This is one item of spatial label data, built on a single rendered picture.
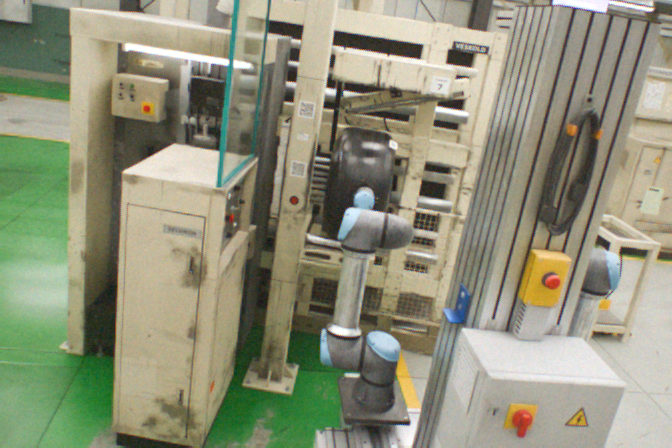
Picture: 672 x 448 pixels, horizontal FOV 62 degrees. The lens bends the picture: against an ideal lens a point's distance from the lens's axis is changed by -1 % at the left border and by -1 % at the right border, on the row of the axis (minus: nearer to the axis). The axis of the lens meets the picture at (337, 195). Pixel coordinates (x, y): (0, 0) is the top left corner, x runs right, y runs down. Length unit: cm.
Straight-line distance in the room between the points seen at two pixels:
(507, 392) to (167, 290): 143
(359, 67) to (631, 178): 427
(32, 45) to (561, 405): 1180
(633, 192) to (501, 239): 528
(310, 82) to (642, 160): 459
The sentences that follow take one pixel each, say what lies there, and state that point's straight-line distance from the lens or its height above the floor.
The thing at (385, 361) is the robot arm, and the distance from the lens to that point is 190.
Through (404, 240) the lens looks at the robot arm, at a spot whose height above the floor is 129.
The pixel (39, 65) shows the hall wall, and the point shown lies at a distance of 1248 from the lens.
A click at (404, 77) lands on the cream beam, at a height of 171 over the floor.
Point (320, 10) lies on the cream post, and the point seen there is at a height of 196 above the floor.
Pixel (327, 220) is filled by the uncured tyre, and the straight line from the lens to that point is 262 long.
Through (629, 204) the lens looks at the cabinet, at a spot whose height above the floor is 57.
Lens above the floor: 192
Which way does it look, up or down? 17 degrees down
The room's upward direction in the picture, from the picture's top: 9 degrees clockwise
